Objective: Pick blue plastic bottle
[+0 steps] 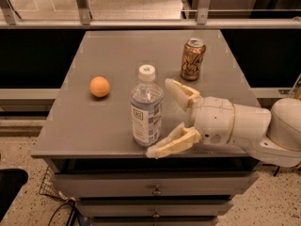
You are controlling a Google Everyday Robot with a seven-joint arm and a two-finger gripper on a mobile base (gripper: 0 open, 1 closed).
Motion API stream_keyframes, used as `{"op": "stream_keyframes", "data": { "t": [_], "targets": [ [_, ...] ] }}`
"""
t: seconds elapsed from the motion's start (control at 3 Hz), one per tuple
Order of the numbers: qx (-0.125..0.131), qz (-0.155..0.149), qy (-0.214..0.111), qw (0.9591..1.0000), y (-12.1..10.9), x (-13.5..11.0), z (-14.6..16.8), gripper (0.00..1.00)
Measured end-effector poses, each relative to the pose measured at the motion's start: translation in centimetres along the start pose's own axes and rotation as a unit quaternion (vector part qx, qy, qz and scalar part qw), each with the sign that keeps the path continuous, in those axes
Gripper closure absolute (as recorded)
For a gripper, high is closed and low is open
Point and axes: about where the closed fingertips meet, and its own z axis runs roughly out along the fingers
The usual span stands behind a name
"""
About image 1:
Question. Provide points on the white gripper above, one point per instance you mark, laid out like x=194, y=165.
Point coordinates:
x=213, y=120

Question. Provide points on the clear blue-label plastic bottle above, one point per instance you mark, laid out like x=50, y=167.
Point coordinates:
x=146, y=107

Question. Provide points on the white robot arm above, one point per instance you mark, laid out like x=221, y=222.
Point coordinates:
x=270, y=135

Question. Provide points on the gold soda can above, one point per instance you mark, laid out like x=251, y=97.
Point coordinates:
x=192, y=56

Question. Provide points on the upper grey drawer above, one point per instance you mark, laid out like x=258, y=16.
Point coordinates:
x=153, y=184

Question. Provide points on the grey drawer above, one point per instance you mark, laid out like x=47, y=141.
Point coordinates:
x=153, y=184
x=156, y=209

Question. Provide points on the orange fruit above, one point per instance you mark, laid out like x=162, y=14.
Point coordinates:
x=99, y=87

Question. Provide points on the grey drawer cabinet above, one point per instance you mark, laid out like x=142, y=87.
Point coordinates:
x=85, y=134

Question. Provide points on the lower grey drawer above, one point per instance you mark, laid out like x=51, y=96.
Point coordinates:
x=156, y=209

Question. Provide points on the black chair seat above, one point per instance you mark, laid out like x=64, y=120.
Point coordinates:
x=11, y=181

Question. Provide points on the yellow stand frame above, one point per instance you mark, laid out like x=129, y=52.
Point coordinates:
x=295, y=92

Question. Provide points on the wire basket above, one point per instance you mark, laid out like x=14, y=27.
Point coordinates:
x=48, y=189

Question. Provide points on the metal railing frame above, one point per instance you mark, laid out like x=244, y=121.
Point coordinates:
x=109, y=14

